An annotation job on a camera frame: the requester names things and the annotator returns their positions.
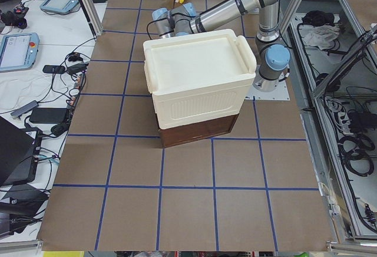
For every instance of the dark wooden drawer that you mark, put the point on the dark wooden drawer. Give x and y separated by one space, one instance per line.
196 131

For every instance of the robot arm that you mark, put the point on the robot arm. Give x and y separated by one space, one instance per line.
184 20

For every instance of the white plastic storage box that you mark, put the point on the white plastic storage box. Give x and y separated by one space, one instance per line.
198 77

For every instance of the black power adapter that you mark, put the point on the black power adapter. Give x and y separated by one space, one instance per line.
47 115

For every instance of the teach pendant upper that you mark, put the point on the teach pendant upper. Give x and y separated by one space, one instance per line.
61 7

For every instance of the teach pendant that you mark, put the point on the teach pendant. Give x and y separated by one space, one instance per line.
19 51
61 7

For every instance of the black laptop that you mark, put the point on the black laptop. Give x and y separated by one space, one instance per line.
20 148

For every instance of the teach pendant lower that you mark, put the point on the teach pendant lower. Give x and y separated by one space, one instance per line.
19 51

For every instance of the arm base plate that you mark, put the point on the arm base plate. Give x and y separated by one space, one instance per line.
269 92

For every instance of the aluminium frame post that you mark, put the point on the aluminium frame post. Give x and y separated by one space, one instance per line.
92 17

